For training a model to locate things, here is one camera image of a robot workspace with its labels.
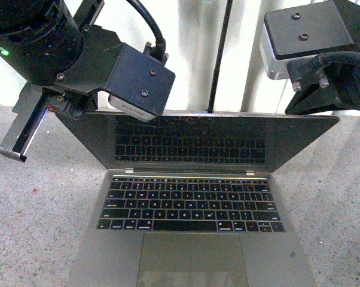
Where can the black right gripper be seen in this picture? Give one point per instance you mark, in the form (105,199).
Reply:
(329,81)

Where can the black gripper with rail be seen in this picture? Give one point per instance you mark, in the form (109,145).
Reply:
(64,58)

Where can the silver laptop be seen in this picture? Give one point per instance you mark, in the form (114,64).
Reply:
(190,200)

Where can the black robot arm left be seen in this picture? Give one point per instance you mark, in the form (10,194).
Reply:
(65,59)

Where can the white curtain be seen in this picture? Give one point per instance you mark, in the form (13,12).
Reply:
(184,37)

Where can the blue desk lamp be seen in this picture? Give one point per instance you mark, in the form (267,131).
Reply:
(219,56)

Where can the black-mounted wrist camera left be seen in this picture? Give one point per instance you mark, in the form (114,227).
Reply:
(139,85)

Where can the black-mounted wrist camera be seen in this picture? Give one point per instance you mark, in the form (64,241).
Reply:
(139,85)
(300,33)

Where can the black-mounted wrist camera right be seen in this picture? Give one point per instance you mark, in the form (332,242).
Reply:
(300,33)

